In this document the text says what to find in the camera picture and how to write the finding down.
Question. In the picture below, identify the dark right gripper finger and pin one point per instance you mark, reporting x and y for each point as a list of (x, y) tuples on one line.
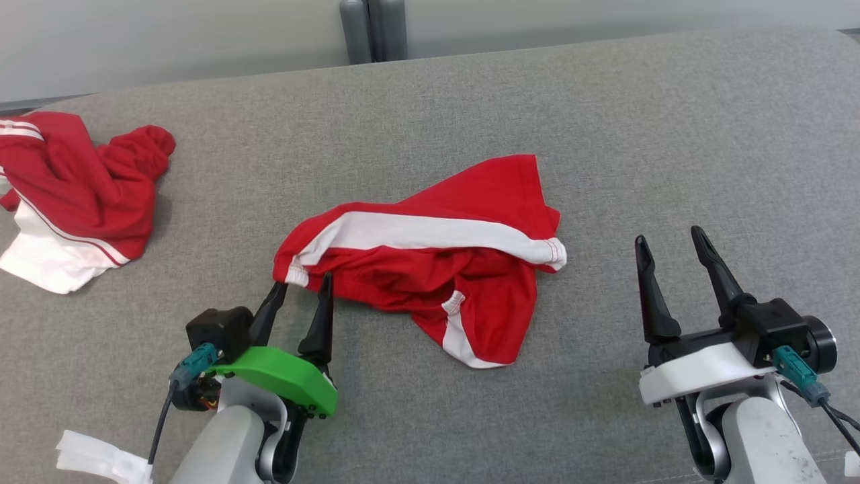
[(655, 309), (722, 282)]

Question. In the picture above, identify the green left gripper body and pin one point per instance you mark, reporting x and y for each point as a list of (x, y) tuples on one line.
[(295, 383)]

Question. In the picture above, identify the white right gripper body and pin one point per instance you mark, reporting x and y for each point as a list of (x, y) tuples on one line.
[(699, 373)]

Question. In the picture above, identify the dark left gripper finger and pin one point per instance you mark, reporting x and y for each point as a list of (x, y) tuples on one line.
[(321, 333), (265, 319)]

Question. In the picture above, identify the red shorts with white stripe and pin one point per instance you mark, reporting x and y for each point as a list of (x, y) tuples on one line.
[(484, 195)]

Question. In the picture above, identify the red and white jersey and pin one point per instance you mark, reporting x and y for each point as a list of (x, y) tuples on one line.
[(74, 188)]

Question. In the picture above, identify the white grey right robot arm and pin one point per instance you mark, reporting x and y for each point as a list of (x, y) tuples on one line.
[(766, 444)]

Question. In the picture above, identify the grey fabric sofa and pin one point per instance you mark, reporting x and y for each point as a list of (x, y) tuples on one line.
[(470, 101)]

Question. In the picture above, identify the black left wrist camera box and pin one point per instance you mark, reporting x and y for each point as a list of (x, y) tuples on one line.
[(215, 329)]

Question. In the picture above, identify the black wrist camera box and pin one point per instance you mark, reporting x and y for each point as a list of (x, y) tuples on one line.
[(215, 329), (772, 326)]

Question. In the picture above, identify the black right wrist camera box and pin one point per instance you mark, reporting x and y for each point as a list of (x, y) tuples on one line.
[(772, 326)]

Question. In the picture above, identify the grey rounded partition post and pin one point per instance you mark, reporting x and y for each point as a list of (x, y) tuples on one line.
[(355, 30), (391, 27)]

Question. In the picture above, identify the grey baseboard rail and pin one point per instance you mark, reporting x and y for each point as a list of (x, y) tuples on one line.
[(27, 104)]

